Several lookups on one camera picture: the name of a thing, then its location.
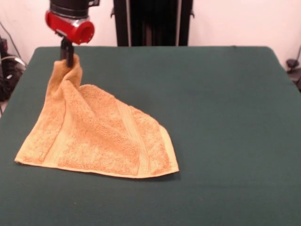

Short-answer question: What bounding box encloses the dark green table cloth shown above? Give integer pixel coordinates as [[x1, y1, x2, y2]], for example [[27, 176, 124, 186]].
[[0, 46, 301, 226]]

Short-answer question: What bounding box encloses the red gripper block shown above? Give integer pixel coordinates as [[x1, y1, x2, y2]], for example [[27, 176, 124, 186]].
[[45, 10, 95, 68]]

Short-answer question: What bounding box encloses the black cable pile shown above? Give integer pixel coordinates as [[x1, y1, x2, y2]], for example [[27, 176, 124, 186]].
[[0, 55, 26, 102]]

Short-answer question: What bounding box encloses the orange terry towel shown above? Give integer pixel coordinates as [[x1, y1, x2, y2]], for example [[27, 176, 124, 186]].
[[14, 54, 180, 180]]

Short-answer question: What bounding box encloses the black robot pedestal stand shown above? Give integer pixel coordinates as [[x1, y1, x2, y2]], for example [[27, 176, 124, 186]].
[[110, 0, 196, 47]]

